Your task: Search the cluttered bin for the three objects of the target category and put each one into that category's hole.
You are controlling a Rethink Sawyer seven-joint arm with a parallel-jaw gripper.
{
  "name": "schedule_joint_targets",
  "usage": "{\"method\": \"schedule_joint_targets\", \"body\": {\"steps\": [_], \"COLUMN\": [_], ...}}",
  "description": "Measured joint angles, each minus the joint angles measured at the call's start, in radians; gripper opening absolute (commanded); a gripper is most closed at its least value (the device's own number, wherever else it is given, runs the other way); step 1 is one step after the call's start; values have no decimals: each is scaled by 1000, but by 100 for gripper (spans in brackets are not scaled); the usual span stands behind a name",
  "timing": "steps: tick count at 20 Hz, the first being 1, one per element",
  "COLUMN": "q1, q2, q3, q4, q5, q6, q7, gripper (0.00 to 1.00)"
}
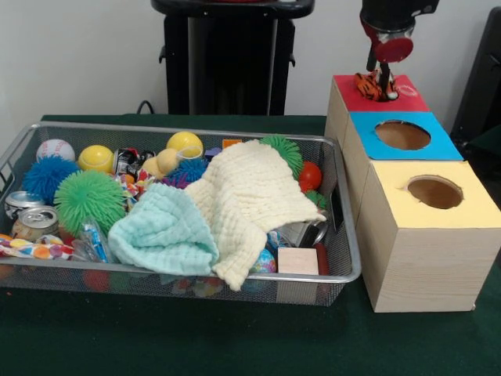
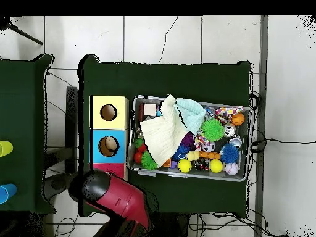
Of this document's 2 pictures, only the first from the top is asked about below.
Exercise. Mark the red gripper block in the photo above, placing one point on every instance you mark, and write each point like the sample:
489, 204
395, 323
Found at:
391, 47

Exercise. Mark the multicolour fabric toy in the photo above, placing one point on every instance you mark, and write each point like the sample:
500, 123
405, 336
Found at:
368, 86

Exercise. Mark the cream yellow waffle cloth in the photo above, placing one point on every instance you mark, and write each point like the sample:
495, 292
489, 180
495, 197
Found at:
262, 200

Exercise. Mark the mint green waffle cloth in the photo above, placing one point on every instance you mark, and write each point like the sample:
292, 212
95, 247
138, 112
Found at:
164, 231

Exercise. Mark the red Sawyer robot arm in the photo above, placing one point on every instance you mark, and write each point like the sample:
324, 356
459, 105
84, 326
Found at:
395, 14

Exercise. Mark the wooden box with three holes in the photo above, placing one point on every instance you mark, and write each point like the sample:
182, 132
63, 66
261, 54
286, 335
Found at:
423, 251

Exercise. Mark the clear mesh bin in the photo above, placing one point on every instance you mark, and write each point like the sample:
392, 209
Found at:
344, 258

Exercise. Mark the black equipment stand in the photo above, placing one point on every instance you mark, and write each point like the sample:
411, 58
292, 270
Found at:
481, 78

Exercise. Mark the green spiky ball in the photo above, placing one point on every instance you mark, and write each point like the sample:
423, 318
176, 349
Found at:
286, 153

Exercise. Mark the red ball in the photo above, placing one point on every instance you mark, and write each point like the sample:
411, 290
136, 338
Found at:
311, 175

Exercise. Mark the yellow tennis ball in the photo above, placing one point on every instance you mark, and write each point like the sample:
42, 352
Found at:
185, 145

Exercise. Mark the pale wooden cube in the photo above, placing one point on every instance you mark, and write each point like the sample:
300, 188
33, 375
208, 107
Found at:
298, 262

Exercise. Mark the pale yellow duck toy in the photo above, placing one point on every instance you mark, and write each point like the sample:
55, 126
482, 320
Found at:
163, 163

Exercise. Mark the smooth yellow ball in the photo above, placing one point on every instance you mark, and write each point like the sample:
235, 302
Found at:
95, 159

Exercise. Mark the dark green table cloth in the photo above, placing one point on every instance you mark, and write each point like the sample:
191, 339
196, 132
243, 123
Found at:
235, 337

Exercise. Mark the large green fuzzy ball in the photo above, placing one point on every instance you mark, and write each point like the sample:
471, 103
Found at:
91, 202

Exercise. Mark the white baseball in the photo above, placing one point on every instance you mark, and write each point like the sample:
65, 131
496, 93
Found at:
55, 150

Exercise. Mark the blue fuzzy ball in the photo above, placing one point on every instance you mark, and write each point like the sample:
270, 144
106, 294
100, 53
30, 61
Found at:
47, 176

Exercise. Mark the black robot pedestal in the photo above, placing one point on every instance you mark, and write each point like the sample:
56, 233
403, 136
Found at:
227, 63

